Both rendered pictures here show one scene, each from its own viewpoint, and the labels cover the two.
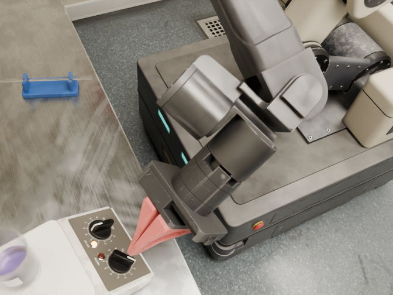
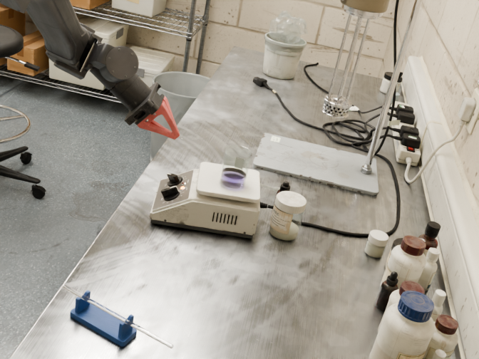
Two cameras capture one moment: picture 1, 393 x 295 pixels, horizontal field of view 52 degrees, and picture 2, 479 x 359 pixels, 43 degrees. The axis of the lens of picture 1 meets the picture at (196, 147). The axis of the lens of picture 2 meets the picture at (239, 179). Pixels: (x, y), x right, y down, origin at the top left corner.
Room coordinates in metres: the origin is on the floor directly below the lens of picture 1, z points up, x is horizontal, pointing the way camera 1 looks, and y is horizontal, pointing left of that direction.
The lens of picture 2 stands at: (0.90, 0.82, 1.38)
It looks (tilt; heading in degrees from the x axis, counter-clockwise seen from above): 28 degrees down; 218
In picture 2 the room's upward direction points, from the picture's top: 11 degrees clockwise
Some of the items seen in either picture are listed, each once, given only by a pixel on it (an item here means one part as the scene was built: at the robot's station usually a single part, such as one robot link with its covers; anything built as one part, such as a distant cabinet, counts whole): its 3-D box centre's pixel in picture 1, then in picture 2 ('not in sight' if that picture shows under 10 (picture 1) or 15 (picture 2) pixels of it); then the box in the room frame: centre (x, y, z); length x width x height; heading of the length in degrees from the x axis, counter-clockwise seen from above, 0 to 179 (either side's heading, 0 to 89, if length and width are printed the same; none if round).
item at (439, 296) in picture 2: not in sight; (434, 309); (0.04, 0.60, 0.79); 0.03 x 0.03 x 0.07
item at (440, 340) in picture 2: not in sight; (438, 342); (0.12, 0.64, 0.79); 0.05 x 0.05 x 0.09
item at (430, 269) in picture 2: not in sight; (427, 268); (-0.05, 0.54, 0.79); 0.03 x 0.03 x 0.08
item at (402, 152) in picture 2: not in sight; (403, 129); (-0.67, 0.14, 0.77); 0.40 x 0.06 x 0.04; 34
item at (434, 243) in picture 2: not in sight; (425, 246); (-0.10, 0.50, 0.80); 0.04 x 0.04 x 0.10
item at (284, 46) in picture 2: not in sight; (284, 43); (-0.71, -0.38, 0.86); 0.14 x 0.14 x 0.21
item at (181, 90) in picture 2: not in sight; (182, 125); (-0.97, -1.06, 0.22); 0.33 x 0.33 x 0.41
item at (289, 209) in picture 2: not in sight; (287, 216); (0.04, 0.28, 0.79); 0.06 x 0.06 x 0.08
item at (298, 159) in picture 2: not in sight; (317, 162); (-0.27, 0.12, 0.76); 0.30 x 0.20 x 0.01; 124
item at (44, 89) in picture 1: (49, 84); (103, 316); (0.47, 0.29, 0.77); 0.10 x 0.03 x 0.04; 104
